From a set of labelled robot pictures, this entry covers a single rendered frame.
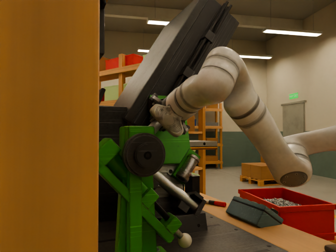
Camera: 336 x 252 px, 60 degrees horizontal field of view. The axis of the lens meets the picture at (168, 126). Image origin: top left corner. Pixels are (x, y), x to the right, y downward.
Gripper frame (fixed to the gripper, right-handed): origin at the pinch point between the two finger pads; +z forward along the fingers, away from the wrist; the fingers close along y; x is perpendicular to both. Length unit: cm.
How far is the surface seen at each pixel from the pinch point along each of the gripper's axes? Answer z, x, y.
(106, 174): -23.2, 25.9, 2.2
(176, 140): 3.1, -1.3, -7.5
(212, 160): 758, -426, -272
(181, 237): -17.8, 23.8, -17.2
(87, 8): -59, 28, 11
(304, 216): 2, -14, -57
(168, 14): 544, -535, 143
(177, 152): 3.1, 1.4, -10.1
